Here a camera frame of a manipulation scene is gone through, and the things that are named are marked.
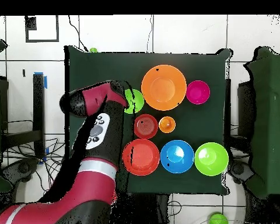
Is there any small green bowl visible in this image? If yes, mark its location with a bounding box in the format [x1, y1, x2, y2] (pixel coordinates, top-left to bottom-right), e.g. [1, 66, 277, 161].
[124, 89, 145, 114]

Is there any black chair base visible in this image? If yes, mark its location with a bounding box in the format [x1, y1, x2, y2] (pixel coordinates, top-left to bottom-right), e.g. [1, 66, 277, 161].
[226, 160, 255, 185]
[0, 157, 40, 184]

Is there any large orange bowl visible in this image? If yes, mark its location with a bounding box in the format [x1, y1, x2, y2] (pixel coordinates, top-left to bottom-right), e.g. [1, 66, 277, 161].
[141, 64, 187, 111]

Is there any large green bowl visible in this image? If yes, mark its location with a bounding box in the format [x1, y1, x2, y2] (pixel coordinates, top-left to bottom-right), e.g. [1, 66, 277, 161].
[194, 142, 230, 177]

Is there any blue tape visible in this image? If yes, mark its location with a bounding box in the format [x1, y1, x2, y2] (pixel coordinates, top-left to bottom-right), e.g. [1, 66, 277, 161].
[33, 71, 48, 89]

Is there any small red bowl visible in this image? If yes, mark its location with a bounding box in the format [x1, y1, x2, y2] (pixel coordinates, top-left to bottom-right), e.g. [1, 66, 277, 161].
[134, 114, 159, 140]

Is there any tangle of black cables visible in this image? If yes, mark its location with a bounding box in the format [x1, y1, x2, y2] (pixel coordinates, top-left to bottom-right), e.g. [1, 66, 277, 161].
[2, 137, 66, 194]

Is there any blue bowl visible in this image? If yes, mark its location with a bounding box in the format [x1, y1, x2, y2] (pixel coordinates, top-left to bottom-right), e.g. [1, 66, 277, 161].
[160, 139, 195, 174]

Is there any thin black cable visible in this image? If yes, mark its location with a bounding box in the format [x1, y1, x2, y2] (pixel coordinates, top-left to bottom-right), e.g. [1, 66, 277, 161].
[68, 15, 89, 52]
[146, 15, 154, 53]

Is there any dark green table cloth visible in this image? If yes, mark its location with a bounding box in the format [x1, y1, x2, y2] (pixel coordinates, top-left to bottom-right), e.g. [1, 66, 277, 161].
[64, 45, 234, 196]

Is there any green bowl on floor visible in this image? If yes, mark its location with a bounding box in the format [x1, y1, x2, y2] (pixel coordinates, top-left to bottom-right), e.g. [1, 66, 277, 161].
[208, 212, 229, 224]

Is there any black stool frame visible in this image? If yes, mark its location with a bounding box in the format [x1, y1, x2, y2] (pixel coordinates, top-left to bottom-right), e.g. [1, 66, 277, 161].
[1, 73, 46, 159]
[225, 79, 256, 162]

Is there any orange cup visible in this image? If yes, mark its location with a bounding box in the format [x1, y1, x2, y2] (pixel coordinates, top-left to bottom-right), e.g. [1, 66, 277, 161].
[158, 116, 176, 134]

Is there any pink bowl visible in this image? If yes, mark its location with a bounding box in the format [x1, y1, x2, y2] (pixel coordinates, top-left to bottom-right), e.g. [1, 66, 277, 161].
[185, 80, 211, 105]

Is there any large red bowl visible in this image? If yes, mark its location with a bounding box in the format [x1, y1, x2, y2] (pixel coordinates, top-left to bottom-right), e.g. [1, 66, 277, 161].
[121, 138, 160, 176]

